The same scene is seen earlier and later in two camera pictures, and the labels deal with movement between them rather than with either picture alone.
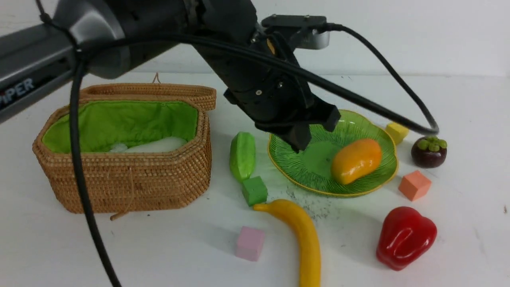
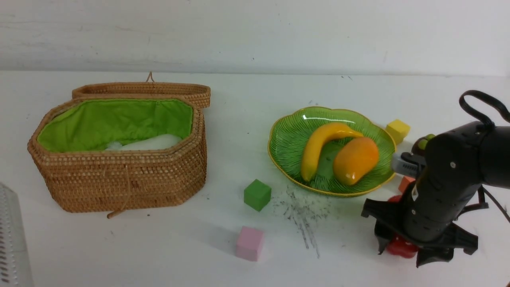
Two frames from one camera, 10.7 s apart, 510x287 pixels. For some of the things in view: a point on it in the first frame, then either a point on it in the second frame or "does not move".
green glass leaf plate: [312, 168] does not move
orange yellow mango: [355, 160] does not move
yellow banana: [306, 238] -> [313, 144]
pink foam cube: [250, 243] does not move
